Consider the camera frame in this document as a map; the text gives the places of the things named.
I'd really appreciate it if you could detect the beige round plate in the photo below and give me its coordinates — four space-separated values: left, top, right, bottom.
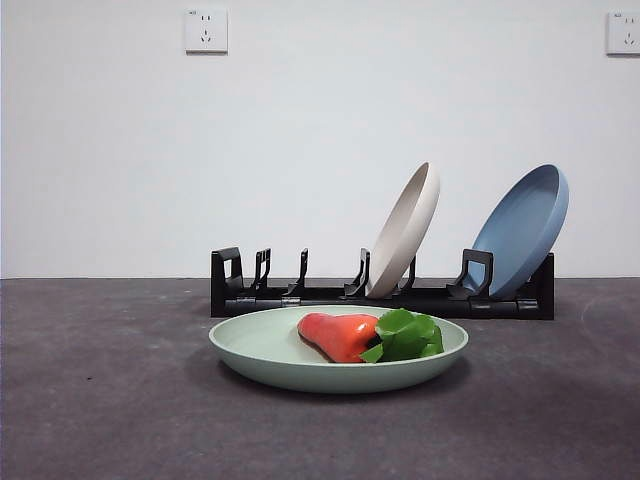
365 160 442 299

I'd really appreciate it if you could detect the green round plate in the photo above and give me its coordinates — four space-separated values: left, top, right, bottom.
208 305 470 395

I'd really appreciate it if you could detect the blue round plate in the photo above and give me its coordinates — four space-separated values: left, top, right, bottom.
471 163 570 298

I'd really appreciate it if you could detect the orange carrot with green leaves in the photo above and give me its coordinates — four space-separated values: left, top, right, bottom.
296 308 445 365

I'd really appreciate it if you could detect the black plate rack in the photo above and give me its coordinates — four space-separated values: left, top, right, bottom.
210 247 555 320

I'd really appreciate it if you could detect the white wall socket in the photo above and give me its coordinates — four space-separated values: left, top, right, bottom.
605 10 640 56
184 8 229 55

